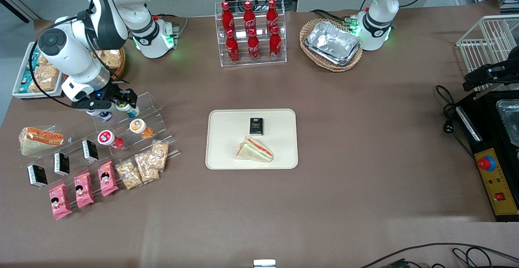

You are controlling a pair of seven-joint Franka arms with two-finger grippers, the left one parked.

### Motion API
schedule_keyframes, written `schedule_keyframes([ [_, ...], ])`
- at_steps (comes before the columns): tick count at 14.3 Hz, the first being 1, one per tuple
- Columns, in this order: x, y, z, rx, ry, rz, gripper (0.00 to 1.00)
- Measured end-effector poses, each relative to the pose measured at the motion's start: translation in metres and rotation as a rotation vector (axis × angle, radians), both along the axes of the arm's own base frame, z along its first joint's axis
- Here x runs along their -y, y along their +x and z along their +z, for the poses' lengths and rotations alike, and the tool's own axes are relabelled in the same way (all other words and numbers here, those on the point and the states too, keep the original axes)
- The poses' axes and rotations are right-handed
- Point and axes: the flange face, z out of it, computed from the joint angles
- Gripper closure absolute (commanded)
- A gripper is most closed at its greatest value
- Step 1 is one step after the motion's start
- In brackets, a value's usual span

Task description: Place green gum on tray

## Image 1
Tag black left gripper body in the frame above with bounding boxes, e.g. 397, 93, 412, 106
493, 47, 519, 84

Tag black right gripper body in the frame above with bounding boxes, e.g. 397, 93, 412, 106
93, 82, 124, 104

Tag green cap gum bottle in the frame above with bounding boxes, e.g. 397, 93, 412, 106
116, 100, 140, 118

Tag blue gum bottle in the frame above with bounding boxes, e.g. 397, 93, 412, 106
87, 110, 113, 122

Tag orange gum bottle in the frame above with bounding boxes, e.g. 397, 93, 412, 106
129, 119, 154, 139

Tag red gum bottle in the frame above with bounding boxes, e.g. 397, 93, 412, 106
97, 130, 124, 150

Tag steel tray mould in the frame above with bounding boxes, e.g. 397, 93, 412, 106
495, 99, 519, 147

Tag beige serving tray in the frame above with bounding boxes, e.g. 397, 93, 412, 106
205, 109, 299, 170

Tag clear acrylic stepped stand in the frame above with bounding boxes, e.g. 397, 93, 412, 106
86, 92, 181, 179
18, 124, 104, 217

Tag brown wicker basket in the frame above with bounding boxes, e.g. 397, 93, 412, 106
97, 47, 126, 81

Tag short silver metal bar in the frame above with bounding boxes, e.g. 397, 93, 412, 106
456, 106, 483, 142

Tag black sealing machine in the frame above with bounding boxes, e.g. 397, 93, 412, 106
454, 90, 519, 223

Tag pink snack packet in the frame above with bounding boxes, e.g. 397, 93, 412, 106
73, 172, 94, 209
49, 184, 73, 221
98, 161, 119, 197

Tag red emergency stop button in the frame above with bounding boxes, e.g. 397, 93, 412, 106
478, 154, 496, 172

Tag wrapped triangle sandwich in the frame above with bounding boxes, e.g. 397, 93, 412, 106
235, 136, 274, 163
19, 126, 64, 156

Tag blue snack packet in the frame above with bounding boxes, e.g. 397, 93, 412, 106
20, 49, 41, 87

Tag white rectangular bin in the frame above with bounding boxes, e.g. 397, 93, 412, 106
12, 41, 65, 99

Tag red cola bottle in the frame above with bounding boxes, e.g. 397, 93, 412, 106
247, 29, 261, 62
221, 1, 235, 34
225, 30, 240, 63
266, 0, 279, 31
269, 26, 282, 60
243, 0, 257, 33

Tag clear acrylic bottle rack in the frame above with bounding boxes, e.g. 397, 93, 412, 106
215, 0, 287, 67

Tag light wicker basket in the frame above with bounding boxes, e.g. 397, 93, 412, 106
300, 18, 363, 72

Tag stacked aluminium foil trays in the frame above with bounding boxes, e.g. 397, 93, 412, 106
305, 21, 361, 66

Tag white wire rack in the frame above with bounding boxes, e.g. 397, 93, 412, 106
456, 15, 519, 92

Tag black power cable with plug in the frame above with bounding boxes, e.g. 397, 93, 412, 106
435, 85, 475, 159

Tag grey base cable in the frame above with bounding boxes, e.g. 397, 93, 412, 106
152, 13, 189, 37

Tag black base cable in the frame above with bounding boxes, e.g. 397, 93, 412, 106
310, 9, 357, 27

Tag long black cable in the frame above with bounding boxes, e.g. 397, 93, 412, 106
359, 242, 519, 268

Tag looped black cable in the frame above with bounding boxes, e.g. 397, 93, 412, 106
452, 247, 519, 268

